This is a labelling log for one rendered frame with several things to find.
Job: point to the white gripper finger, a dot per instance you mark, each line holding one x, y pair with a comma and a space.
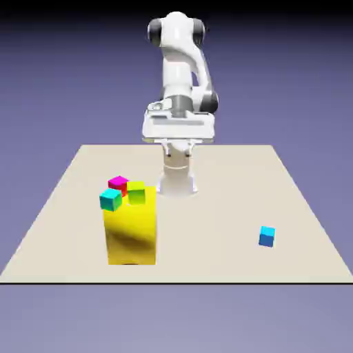
167, 150
188, 150

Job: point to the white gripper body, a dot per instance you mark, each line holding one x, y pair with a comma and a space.
179, 127

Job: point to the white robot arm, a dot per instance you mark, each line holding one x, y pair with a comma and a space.
176, 69

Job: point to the small lime green cube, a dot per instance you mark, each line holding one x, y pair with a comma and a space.
136, 192

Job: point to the small magenta cube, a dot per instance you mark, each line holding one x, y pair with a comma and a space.
118, 182

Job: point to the small teal cube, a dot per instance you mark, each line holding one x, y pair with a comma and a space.
110, 199

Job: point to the small blue cube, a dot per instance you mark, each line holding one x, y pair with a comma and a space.
267, 236

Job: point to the large yellow box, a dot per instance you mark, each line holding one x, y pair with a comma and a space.
132, 231

